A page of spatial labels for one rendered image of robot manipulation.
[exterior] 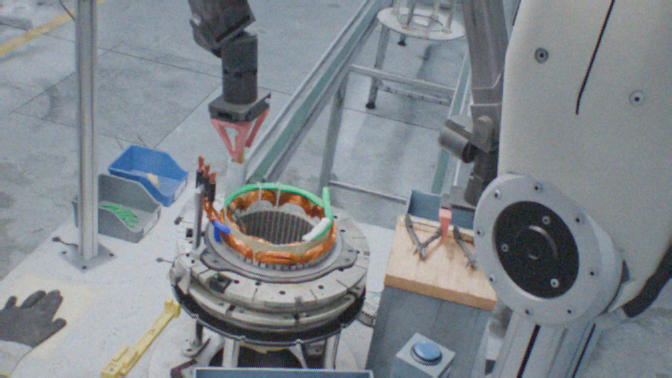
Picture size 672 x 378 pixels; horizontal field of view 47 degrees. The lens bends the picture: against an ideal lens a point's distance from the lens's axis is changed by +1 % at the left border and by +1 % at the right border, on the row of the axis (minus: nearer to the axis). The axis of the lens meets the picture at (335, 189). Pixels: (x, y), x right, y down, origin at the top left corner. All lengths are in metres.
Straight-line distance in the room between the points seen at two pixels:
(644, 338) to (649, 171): 2.64
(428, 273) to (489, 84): 0.34
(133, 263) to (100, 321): 0.19
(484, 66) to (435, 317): 0.43
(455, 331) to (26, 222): 2.22
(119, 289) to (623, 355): 2.05
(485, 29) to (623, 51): 0.61
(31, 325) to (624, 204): 1.15
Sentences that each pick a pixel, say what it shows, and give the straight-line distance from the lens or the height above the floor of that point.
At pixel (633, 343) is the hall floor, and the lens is 3.24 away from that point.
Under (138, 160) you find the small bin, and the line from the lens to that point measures 2.04.
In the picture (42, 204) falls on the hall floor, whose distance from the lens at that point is 3.38.
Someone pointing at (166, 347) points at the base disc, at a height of 0.80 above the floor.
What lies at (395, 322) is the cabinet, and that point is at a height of 0.97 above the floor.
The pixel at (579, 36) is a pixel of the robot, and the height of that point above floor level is 1.65.
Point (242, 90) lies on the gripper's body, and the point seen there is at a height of 1.32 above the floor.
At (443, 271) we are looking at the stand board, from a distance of 1.34.
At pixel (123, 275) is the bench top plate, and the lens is 1.70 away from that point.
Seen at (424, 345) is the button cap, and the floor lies 1.04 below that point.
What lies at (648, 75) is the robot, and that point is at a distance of 0.63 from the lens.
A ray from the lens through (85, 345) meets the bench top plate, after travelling 1.54.
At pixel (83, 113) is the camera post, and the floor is 1.13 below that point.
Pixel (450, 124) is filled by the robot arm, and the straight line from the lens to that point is 1.33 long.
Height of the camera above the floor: 1.82
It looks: 30 degrees down
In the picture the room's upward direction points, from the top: 10 degrees clockwise
